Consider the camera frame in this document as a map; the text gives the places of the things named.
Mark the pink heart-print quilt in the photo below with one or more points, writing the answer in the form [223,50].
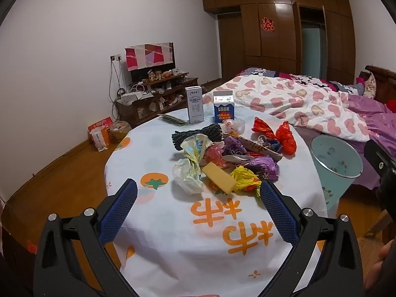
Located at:
[297,105]

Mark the orange cardboard box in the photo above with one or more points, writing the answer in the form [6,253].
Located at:
[100,123]

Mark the mauve bed sheet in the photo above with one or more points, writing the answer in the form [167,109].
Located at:
[368,164]

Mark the black television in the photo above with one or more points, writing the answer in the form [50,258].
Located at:
[139,75]

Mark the dark wooden tv stand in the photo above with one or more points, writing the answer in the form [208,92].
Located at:
[145,105]

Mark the purple foil wrapper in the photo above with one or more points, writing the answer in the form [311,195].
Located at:
[233,147]
[264,168]

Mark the floral pillow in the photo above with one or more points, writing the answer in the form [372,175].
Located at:
[369,86]

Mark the clear plastic food container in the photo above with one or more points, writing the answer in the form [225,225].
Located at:
[120,130]

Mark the pink plastic bag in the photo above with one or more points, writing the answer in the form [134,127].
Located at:
[213,156]

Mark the wooden headboard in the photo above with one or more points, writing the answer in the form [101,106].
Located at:
[385,82]

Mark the brown wooden wardrobe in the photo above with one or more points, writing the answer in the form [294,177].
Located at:
[278,31]

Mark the blue milk carton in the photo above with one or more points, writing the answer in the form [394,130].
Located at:
[223,109]

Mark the light blue trash bin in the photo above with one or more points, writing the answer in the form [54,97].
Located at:
[335,164]

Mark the red knitted cloth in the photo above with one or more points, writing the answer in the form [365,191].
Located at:
[392,105]

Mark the tall white blue carton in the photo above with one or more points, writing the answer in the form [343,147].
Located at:
[195,105]

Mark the person's right hand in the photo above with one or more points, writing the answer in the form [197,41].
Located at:
[376,272]

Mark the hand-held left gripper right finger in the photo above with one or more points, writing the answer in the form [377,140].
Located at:
[278,212]

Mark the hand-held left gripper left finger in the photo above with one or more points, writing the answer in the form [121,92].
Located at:
[119,212]

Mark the flat green packets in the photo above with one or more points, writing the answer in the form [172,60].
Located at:
[173,119]

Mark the white orange-print tablecloth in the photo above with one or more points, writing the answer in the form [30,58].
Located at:
[173,247]

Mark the wall power outlet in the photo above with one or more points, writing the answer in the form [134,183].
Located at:
[116,57]

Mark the brown cardboard tube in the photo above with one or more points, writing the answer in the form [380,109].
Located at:
[263,150]

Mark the white plastic bag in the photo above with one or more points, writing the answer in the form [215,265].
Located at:
[187,176]

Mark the white orange paper bag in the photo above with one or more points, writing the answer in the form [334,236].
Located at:
[100,139]

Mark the yellow sponge block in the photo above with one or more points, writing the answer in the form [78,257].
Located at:
[218,176]

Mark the purple blanket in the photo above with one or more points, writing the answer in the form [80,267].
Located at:
[374,114]

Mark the red paper decoration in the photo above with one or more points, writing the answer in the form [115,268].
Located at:
[267,24]

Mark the red crinkled bag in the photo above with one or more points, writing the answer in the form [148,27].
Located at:
[286,139]

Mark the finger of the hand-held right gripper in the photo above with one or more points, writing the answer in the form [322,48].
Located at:
[379,156]

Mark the pale yellow wrapper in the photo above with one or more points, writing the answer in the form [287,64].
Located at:
[195,147]

